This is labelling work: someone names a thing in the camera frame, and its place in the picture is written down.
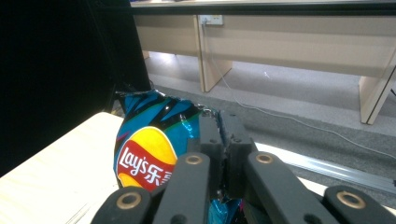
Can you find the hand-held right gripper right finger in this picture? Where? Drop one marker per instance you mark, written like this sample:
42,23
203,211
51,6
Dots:
236,140

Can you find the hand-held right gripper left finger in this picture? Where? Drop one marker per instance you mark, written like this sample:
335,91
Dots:
211,133

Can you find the blue potato chips bag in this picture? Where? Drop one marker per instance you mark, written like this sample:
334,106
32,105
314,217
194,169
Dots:
146,149

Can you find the beige wooden desk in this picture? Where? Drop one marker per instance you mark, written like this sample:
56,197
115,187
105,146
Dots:
280,46

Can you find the white power socket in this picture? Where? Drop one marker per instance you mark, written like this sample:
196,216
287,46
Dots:
213,20

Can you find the black curtain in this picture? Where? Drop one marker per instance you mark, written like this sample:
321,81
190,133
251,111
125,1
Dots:
62,62

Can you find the aluminium floor rail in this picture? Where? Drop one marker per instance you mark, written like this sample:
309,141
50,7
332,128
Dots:
327,168

